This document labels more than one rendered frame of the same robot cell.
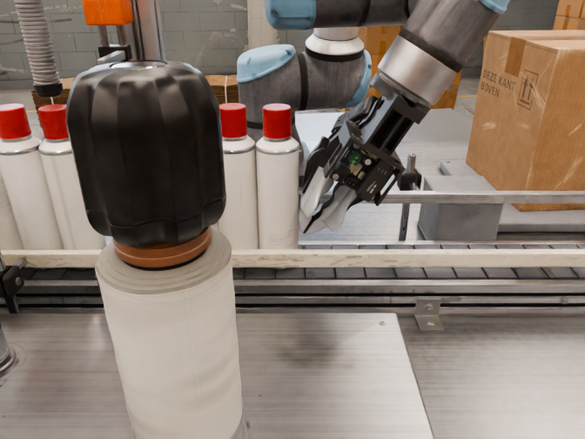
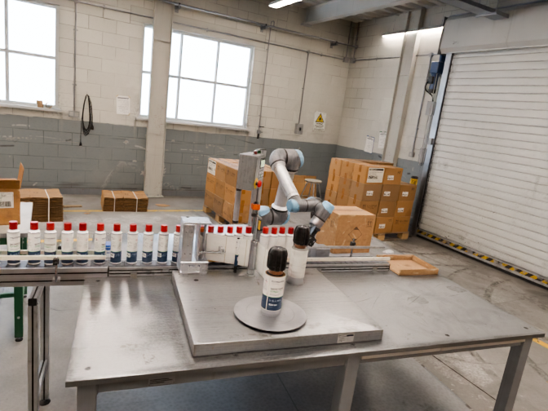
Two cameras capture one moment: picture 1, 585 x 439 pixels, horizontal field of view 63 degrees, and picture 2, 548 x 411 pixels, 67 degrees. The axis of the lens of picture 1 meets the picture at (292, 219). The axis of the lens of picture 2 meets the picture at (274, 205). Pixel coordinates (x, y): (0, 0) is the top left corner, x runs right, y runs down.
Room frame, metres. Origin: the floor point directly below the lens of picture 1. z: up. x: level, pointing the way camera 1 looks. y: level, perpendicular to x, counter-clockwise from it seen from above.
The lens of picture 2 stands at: (-1.54, 0.96, 1.71)
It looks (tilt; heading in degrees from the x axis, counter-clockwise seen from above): 13 degrees down; 339
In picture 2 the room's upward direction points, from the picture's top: 7 degrees clockwise
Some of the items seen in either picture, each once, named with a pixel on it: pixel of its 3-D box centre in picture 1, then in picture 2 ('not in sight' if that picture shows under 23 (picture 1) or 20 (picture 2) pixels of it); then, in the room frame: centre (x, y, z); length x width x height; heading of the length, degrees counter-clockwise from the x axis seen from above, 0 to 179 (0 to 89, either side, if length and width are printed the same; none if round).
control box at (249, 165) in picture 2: not in sight; (251, 170); (0.63, 0.27, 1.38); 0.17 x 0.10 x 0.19; 145
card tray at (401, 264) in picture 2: not in sight; (406, 264); (0.54, -0.84, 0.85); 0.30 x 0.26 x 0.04; 90
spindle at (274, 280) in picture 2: not in sight; (274, 280); (-0.06, 0.33, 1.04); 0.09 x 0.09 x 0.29
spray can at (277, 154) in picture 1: (278, 188); (289, 244); (0.54, 0.02, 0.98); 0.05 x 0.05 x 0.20
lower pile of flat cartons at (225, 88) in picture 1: (211, 90); (124, 201); (5.07, 0.84, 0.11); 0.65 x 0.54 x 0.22; 95
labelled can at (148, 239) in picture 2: not in sight; (148, 243); (0.54, 0.80, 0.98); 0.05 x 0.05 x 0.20
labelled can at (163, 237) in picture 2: not in sight; (163, 244); (0.54, 0.72, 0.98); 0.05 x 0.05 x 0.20
